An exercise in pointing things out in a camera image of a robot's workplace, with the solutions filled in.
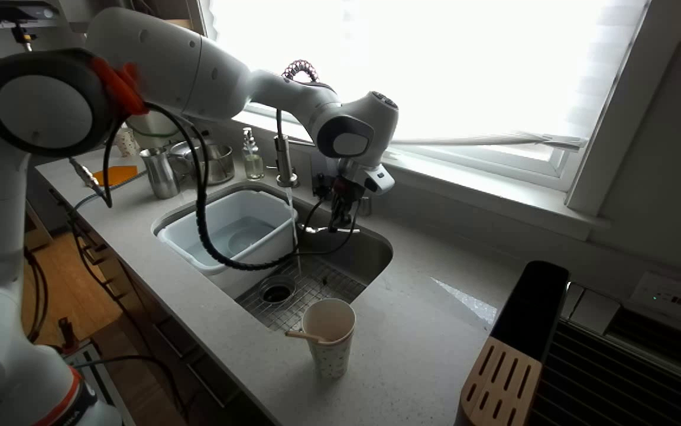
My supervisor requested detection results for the black dish rack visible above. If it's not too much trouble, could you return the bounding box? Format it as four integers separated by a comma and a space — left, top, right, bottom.
527, 323, 681, 426

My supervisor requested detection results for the silver spoon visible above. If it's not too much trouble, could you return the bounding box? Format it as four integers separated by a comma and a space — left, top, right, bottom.
301, 225, 361, 237

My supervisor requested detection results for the metal canister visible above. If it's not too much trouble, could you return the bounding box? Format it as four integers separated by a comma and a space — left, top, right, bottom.
202, 143, 233, 186

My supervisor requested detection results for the white plastic dish tub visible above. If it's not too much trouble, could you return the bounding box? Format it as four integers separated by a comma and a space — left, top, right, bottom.
155, 188, 298, 298

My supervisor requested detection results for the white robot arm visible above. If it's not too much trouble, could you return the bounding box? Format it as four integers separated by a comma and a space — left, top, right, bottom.
0, 7, 397, 426

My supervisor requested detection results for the paper cup with stick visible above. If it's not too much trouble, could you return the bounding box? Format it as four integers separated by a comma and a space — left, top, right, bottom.
288, 298, 355, 381

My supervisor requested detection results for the metal cup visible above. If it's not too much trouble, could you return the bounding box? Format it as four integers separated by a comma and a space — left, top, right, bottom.
142, 148, 178, 198

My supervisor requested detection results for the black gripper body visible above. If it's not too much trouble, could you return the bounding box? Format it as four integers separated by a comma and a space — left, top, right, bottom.
328, 174, 378, 213

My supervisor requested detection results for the wooden knife block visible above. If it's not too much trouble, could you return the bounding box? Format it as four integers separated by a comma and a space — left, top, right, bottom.
453, 260, 569, 426

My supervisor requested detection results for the white wall outlet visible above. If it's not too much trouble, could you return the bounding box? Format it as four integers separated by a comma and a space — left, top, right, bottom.
631, 273, 681, 318

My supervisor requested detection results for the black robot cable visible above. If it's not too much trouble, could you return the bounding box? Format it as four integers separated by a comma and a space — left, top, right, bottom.
100, 102, 360, 273

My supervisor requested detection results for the orange sponge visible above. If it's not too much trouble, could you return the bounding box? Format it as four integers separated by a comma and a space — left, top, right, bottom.
88, 166, 139, 186

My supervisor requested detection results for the chrome spring faucet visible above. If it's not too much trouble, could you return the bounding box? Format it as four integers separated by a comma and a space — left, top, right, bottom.
275, 59, 319, 188

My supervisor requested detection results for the stainless steel sink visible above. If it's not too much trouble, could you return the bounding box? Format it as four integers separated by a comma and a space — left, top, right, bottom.
150, 178, 397, 335

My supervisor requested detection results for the clear soap bottle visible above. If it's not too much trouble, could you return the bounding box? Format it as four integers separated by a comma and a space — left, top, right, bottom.
244, 127, 264, 180

